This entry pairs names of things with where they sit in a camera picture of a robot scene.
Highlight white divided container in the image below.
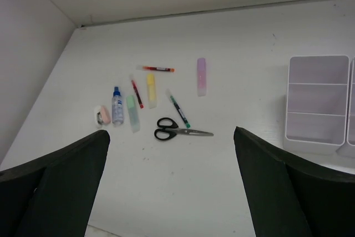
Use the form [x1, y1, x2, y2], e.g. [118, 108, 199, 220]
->
[283, 56, 350, 155]
[337, 59, 354, 158]

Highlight green highlighter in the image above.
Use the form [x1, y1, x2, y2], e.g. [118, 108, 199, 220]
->
[126, 95, 140, 133]

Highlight white divided container right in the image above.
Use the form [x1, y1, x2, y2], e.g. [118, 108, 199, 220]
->
[337, 59, 354, 158]

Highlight black handled scissors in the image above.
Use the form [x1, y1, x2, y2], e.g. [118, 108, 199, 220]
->
[154, 117, 214, 142]

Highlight purple pink highlighter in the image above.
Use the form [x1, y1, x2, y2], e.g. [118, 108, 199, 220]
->
[197, 58, 207, 97]

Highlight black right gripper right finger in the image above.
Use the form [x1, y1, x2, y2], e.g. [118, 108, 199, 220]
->
[234, 127, 354, 236]

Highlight orange capped red pen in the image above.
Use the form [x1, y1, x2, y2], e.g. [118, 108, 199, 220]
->
[137, 65, 175, 73]

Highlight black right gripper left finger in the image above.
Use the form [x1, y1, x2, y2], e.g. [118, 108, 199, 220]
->
[1, 130, 110, 236]

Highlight yellow highlighter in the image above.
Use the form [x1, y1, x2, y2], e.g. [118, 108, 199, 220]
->
[146, 73, 157, 109]

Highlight green pen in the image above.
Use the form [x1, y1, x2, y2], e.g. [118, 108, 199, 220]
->
[166, 89, 191, 129]

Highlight white divided container left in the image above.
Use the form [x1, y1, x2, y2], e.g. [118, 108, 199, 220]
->
[283, 56, 350, 155]

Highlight blue capped glue bottle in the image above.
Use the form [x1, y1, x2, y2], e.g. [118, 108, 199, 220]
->
[111, 87, 124, 126]

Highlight pink mini stapler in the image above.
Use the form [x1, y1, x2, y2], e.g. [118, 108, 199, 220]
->
[94, 105, 111, 127]

